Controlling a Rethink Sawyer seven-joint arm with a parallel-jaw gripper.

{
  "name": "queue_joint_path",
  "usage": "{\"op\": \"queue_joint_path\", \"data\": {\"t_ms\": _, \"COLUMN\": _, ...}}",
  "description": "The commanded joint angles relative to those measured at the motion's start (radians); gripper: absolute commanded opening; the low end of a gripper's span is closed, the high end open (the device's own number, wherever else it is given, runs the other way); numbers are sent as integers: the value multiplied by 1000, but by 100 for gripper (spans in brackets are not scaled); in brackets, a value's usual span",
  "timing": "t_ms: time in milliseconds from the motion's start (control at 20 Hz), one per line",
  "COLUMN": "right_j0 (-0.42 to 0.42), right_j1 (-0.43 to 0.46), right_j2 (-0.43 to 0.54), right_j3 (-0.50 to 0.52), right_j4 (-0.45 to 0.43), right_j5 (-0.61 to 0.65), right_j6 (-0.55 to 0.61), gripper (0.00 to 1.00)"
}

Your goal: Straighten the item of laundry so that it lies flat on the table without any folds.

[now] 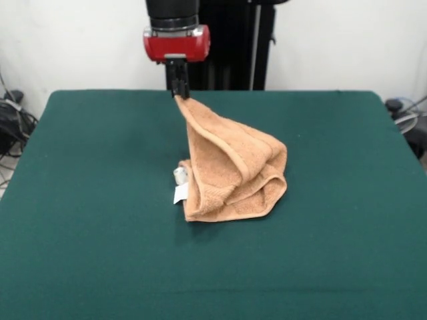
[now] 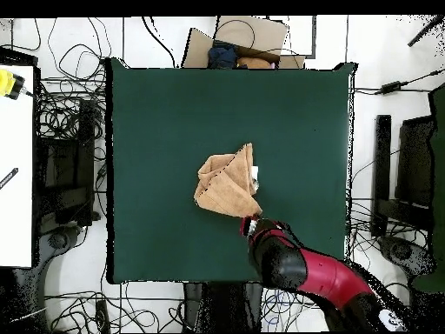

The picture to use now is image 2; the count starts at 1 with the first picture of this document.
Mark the tan terry towel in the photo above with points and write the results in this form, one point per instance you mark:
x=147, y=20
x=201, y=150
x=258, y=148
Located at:
x=226, y=188

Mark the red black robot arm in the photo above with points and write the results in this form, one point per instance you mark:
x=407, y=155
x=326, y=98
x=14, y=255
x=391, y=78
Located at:
x=326, y=278

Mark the black flat bar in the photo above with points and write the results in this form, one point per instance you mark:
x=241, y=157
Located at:
x=382, y=156

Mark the dark green table cloth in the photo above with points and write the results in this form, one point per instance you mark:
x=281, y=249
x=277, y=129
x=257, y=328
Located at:
x=174, y=121

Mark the grey stand foot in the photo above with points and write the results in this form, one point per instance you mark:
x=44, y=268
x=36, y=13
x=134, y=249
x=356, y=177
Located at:
x=399, y=250
x=59, y=240

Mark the orange garment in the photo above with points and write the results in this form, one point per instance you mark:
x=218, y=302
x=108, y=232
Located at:
x=253, y=63

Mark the navy blue garment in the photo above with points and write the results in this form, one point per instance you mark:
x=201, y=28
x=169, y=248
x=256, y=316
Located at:
x=222, y=55

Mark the black square panel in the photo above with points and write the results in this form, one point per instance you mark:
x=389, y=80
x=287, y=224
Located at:
x=415, y=160

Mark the brown cardboard box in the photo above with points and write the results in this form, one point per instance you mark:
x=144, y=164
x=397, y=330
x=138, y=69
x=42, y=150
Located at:
x=257, y=33

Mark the black power adapter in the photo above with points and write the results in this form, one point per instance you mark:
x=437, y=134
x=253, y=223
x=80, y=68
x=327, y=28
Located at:
x=391, y=87

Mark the green cloth on side table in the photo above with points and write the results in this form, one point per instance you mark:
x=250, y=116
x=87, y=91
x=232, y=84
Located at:
x=439, y=156

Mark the white desk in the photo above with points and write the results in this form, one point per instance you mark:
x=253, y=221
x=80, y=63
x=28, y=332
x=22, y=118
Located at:
x=15, y=215

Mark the black marker pen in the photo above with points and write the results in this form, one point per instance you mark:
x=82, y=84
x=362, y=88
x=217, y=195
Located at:
x=9, y=176

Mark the black slanted rod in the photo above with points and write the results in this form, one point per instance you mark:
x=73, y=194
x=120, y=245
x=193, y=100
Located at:
x=424, y=33

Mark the yellow and black tool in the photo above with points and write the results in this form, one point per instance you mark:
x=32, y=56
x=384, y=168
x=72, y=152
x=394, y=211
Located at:
x=5, y=83

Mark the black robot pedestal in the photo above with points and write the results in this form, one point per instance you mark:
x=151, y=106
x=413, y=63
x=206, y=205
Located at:
x=222, y=306

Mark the black metal stand frame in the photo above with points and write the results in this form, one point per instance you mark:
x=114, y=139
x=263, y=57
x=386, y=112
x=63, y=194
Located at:
x=87, y=139

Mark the white board with grey frame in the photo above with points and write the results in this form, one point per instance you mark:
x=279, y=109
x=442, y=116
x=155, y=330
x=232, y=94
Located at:
x=299, y=34

